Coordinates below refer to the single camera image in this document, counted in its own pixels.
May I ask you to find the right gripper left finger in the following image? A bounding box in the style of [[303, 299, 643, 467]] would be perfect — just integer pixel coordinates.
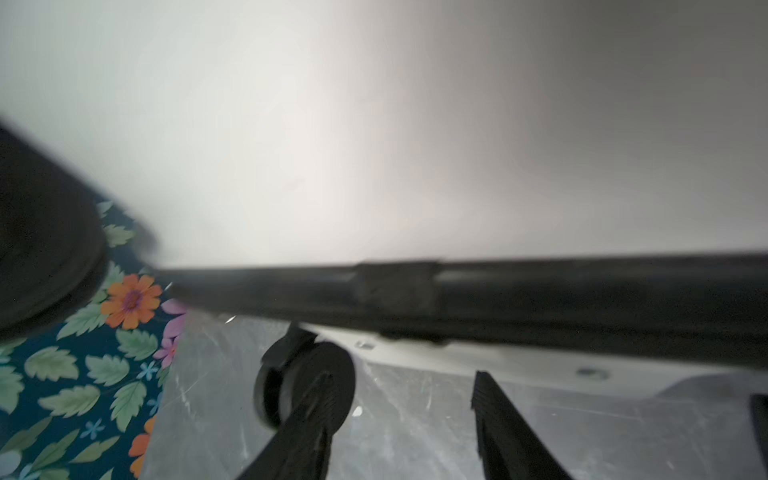
[[238, 374, 334, 480]]

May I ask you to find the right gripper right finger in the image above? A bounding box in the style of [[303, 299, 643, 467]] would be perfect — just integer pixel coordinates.
[[471, 371, 571, 480]]

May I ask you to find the white hard-shell suitcase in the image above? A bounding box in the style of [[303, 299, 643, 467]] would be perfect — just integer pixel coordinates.
[[1, 1, 767, 396]]

